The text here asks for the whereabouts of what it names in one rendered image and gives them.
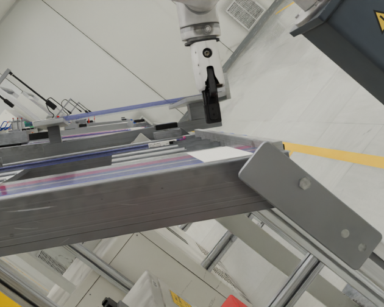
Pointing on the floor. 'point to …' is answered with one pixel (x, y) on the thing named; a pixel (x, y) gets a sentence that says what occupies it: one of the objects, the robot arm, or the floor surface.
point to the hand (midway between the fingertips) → (212, 113)
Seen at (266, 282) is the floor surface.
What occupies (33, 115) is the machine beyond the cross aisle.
